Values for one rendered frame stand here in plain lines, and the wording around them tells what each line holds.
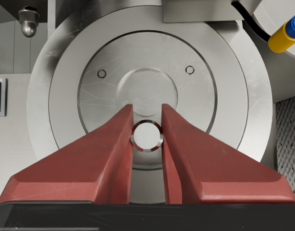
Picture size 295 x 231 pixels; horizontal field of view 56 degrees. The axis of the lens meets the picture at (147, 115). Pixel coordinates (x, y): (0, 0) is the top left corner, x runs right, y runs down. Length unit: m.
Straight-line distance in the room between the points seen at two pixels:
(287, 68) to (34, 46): 2.88
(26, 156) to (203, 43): 0.43
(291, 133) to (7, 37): 3.07
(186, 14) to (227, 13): 0.02
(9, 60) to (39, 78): 2.99
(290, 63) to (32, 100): 0.16
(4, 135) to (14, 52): 2.62
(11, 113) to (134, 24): 0.42
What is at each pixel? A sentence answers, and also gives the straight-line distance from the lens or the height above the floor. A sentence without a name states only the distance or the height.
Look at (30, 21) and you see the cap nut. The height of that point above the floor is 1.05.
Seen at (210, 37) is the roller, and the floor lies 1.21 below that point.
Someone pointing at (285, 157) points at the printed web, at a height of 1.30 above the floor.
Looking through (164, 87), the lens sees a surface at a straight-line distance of 0.15.
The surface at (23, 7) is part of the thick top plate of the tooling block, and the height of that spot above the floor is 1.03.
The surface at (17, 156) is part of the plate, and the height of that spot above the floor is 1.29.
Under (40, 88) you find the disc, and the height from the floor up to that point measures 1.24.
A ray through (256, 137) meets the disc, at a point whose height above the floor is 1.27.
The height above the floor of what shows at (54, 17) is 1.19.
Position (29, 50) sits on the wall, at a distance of 3.04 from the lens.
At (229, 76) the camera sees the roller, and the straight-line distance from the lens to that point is 0.17.
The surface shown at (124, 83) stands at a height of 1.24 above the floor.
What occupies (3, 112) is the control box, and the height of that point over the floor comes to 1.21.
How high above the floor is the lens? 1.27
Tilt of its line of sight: 6 degrees down
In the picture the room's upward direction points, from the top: 179 degrees clockwise
